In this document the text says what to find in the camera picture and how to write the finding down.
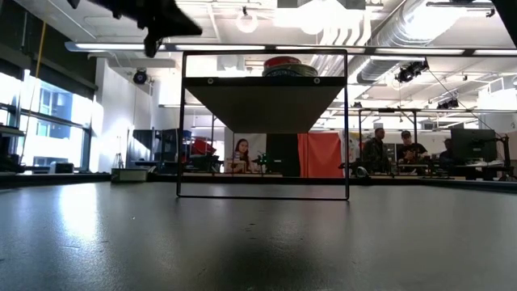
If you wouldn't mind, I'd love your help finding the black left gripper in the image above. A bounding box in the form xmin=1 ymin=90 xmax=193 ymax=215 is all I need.
xmin=66 ymin=0 xmax=204 ymax=39

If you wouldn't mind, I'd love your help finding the long ceiling light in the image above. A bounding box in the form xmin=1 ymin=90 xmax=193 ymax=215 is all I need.
xmin=64 ymin=41 xmax=167 ymax=53
xmin=373 ymin=47 xmax=466 ymax=57
xmin=472 ymin=48 xmax=517 ymax=57

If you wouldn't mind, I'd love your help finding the round white ceiling lamp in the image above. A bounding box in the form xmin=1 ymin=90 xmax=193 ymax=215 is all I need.
xmin=235 ymin=6 xmax=260 ymax=35

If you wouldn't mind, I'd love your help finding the wooden board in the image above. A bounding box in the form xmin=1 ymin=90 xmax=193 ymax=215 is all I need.
xmin=175 ymin=48 xmax=351 ymax=201

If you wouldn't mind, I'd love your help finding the red background object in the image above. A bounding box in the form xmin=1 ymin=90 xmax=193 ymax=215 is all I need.
xmin=189 ymin=138 xmax=217 ymax=157

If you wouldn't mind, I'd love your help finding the white partition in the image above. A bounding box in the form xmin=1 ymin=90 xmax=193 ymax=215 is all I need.
xmin=224 ymin=133 xmax=267 ymax=174

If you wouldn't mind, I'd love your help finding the person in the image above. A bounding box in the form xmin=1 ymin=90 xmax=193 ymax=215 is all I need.
xmin=397 ymin=129 xmax=429 ymax=167
xmin=439 ymin=137 xmax=456 ymax=162
xmin=362 ymin=127 xmax=391 ymax=174
xmin=233 ymin=137 xmax=252 ymax=173

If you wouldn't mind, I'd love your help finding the wooden box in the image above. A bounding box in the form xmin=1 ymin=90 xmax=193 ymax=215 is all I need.
xmin=224 ymin=159 xmax=248 ymax=174

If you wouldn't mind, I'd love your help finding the black partition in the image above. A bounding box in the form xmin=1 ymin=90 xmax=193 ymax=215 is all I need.
xmin=266 ymin=133 xmax=300 ymax=178

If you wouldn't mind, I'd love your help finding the orange-red partition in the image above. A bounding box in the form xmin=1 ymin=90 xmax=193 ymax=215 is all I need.
xmin=297 ymin=132 xmax=344 ymax=179

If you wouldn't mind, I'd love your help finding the black metal gantry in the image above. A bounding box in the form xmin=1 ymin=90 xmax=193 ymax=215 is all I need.
xmin=358 ymin=107 xmax=419 ymax=162

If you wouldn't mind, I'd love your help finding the black ceiling spotlight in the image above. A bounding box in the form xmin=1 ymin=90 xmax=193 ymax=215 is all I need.
xmin=394 ymin=59 xmax=430 ymax=84
xmin=435 ymin=98 xmax=460 ymax=111

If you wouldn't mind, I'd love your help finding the black table mat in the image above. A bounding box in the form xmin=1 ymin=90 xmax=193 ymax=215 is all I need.
xmin=0 ymin=182 xmax=517 ymax=291

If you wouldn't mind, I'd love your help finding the black computer monitor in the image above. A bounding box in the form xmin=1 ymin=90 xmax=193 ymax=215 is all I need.
xmin=450 ymin=128 xmax=498 ymax=163

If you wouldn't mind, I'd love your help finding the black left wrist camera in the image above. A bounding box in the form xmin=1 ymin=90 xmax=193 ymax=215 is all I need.
xmin=142 ymin=34 xmax=162 ymax=59

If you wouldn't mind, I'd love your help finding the black ceiling camera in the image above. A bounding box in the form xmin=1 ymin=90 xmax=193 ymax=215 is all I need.
xmin=132 ymin=68 xmax=149 ymax=86

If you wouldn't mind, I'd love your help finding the black metal table frame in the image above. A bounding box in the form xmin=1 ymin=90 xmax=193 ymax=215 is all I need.
xmin=0 ymin=172 xmax=517 ymax=194

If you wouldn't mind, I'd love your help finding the silver ventilation duct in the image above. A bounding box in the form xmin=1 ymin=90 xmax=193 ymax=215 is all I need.
xmin=357 ymin=0 xmax=460 ymax=84

